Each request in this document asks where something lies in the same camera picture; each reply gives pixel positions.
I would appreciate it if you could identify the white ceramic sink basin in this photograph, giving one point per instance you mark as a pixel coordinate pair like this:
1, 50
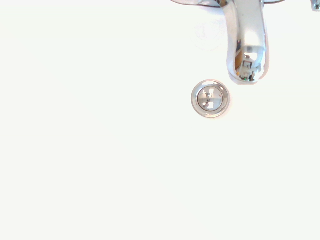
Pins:
100, 140

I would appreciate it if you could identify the chrome faucet spout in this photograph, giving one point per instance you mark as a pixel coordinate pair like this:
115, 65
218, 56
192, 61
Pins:
250, 32

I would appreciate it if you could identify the chrome sink drain stopper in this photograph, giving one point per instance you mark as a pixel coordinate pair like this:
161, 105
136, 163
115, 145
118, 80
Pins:
210, 98

